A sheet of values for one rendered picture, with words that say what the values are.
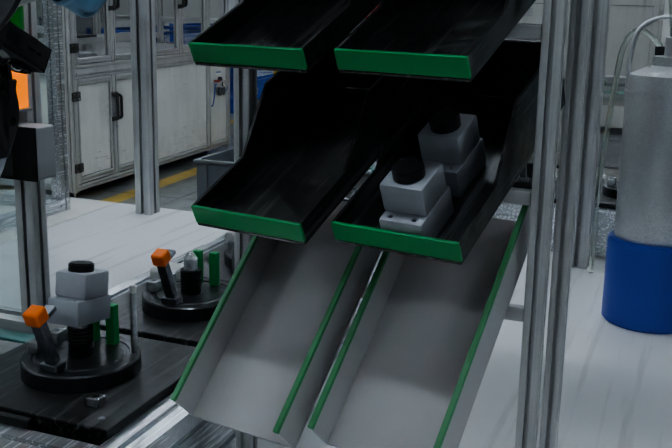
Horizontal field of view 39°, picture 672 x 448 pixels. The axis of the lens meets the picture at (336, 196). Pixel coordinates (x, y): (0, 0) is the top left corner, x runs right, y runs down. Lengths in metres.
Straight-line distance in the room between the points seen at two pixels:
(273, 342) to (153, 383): 0.19
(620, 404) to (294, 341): 0.57
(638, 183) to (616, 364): 0.31
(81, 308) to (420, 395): 0.42
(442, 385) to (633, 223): 0.79
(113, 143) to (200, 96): 1.30
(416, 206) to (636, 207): 0.85
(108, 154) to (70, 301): 5.58
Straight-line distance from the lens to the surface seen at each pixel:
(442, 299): 0.97
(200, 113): 7.77
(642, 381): 1.49
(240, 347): 1.01
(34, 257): 1.36
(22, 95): 1.30
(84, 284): 1.12
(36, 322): 1.08
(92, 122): 6.51
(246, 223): 0.91
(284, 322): 1.00
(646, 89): 1.62
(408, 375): 0.94
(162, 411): 1.08
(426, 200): 0.83
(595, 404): 1.39
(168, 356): 1.20
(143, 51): 2.32
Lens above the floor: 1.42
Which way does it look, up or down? 13 degrees down
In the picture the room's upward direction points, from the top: 1 degrees clockwise
